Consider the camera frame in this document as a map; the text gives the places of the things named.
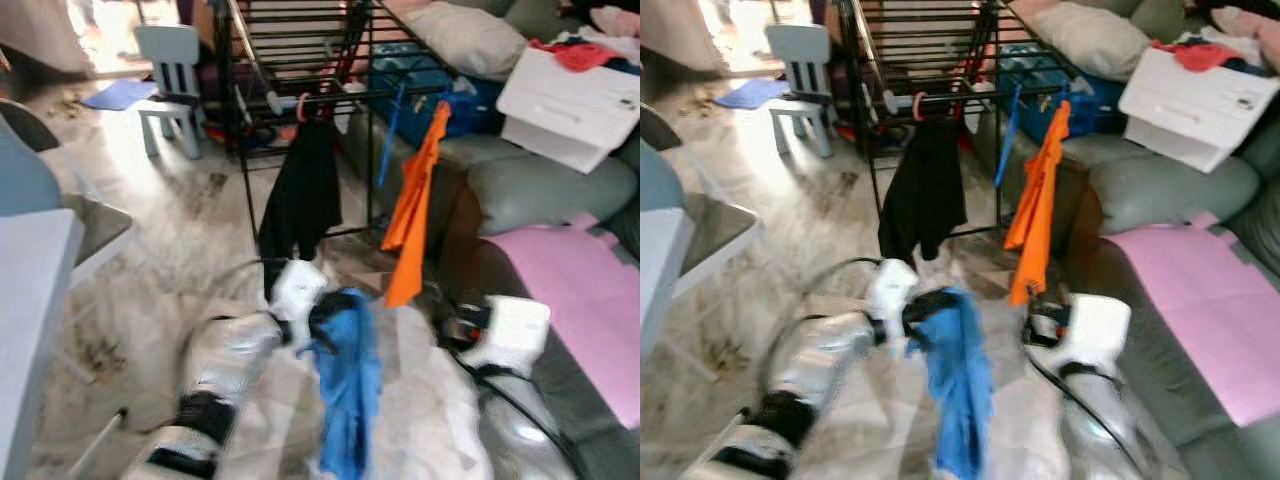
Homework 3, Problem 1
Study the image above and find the bright blue garment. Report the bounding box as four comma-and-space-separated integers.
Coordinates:
908, 288, 994, 480
298, 290, 384, 480

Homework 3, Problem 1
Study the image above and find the orange t-shirt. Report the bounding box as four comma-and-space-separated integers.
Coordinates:
1003, 100, 1072, 306
382, 100, 453, 309

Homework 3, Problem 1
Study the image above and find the black garment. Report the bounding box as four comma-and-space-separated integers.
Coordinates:
258, 118, 344, 301
878, 118, 968, 266

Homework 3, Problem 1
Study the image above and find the pink mat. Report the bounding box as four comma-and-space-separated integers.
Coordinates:
483, 215, 641, 431
1103, 212, 1280, 429

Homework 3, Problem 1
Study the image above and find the grey green leather sofa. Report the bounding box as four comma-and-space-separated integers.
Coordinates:
965, 0, 1280, 480
335, 0, 641, 480

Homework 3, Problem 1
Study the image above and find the white folding table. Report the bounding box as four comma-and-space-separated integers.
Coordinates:
0, 208, 129, 480
640, 205, 698, 366

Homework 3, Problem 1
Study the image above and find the black metal drying rack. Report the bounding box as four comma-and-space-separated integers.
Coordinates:
835, 0, 1101, 241
205, 0, 481, 241

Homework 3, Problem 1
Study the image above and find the white grey folding chair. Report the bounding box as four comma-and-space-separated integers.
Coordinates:
640, 100, 763, 301
0, 100, 138, 291

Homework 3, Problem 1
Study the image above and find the blue plastic storage box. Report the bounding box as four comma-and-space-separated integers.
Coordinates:
995, 45, 1126, 141
368, 42, 506, 141

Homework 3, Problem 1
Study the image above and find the white drawer box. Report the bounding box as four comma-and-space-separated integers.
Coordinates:
497, 48, 641, 174
1118, 48, 1280, 174

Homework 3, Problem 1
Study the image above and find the blue grey chair cover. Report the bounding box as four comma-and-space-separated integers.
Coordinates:
640, 110, 685, 213
0, 115, 63, 218

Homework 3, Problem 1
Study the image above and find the blue floor mat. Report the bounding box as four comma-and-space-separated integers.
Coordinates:
713, 78, 791, 109
82, 80, 159, 111

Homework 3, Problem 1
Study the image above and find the pale plastic child chair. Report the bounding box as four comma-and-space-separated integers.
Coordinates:
133, 25, 206, 161
765, 25, 836, 159

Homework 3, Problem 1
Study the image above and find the beige pillow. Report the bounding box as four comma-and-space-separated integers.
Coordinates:
1030, 0, 1154, 81
400, 0, 529, 81

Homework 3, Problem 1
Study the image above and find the red cloth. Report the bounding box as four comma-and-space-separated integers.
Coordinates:
1150, 38, 1238, 74
528, 38, 618, 74

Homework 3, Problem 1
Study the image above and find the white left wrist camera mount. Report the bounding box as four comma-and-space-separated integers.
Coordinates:
268, 258, 331, 326
866, 258, 923, 323

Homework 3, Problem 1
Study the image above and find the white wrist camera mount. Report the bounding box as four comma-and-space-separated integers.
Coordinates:
483, 296, 553, 378
268, 258, 331, 326
1058, 294, 1133, 378
866, 258, 923, 323

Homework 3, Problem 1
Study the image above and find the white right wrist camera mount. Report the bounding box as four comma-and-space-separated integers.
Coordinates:
1058, 294, 1133, 378
483, 296, 553, 378

